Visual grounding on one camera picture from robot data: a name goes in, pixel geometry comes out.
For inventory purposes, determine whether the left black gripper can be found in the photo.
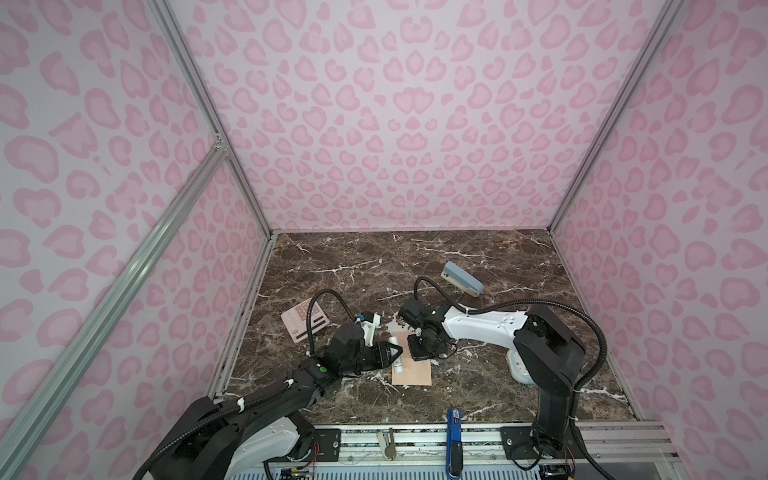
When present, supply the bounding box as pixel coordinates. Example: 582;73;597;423
341;339;404;378

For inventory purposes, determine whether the pink envelope with cream flap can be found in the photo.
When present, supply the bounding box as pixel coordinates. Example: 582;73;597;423
390;331;432;386

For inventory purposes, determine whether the white glue stick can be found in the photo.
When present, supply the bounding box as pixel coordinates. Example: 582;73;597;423
387;337;403;356

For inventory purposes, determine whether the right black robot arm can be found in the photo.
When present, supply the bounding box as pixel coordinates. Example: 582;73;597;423
398;298;593;458

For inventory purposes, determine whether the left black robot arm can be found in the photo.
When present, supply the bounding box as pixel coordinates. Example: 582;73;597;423
134;324;403;479

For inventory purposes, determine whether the blue grey stapler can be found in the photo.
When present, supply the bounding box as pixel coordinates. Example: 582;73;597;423
441;261;485;298

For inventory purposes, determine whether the beige hanging tag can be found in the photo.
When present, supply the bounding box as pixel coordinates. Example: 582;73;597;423
376;428;397;461

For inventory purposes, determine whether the blue black clip tool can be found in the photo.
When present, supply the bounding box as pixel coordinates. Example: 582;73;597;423
446;408;464;479

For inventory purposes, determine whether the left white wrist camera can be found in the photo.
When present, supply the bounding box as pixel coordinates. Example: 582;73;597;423
357;312;381;347

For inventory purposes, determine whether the left black corrugated cable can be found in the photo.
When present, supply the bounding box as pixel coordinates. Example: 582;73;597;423
131;289;361;480

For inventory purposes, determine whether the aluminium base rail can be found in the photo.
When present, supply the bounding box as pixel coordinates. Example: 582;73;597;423
270;421;688;479

